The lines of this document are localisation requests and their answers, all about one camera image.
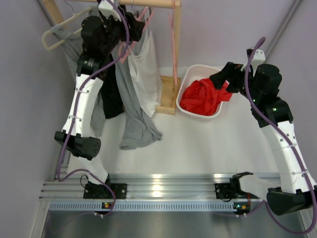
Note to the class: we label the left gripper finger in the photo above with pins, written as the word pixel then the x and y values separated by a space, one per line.
pixel 131 20
pixel 135 32

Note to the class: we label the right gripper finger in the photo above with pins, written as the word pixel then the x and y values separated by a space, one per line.
pixel 232 86
pixel 226 73

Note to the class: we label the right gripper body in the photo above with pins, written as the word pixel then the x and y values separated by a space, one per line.
pixel 238 77

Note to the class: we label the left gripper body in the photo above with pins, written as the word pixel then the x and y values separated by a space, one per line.
pixel 115 29

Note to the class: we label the pink hanger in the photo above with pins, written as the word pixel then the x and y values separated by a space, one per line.
pixel 146 16
pixel 171 22

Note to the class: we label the red tank top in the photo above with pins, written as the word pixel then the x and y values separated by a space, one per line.
pixel 202 98

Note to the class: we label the white camisole top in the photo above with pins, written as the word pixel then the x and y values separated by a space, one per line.
pixel 145 76

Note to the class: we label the light grey tank top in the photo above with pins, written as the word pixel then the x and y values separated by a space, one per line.
pixel 139 130

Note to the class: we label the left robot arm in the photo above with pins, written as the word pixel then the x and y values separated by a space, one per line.
pixel 100 35

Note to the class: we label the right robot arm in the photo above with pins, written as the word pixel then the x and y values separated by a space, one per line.
pixel 274 117

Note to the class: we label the cream hanger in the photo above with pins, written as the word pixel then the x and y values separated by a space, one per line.
pixel 60 30

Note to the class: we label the far grey tank top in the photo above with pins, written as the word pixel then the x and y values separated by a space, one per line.
pixel 73 50

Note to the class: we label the black tank top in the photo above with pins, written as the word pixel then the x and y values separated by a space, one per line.
pixel 112 102

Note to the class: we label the white plastic basket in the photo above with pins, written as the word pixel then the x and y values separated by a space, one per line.
pixel 196 72

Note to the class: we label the wooden clothes rack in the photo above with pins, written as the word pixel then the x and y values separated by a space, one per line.
pixel 169 91

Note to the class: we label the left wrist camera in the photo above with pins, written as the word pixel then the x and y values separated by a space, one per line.
pixel 106 6

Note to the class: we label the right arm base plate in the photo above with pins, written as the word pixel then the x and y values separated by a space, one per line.
pixel 224 191

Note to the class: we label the aluminium mounting rail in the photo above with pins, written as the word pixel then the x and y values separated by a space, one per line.
pixel 144 187

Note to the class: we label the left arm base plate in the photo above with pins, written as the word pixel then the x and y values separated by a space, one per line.
pixel 119 191

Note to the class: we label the slotted cable duct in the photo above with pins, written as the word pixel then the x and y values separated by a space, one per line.
pixel 141 206

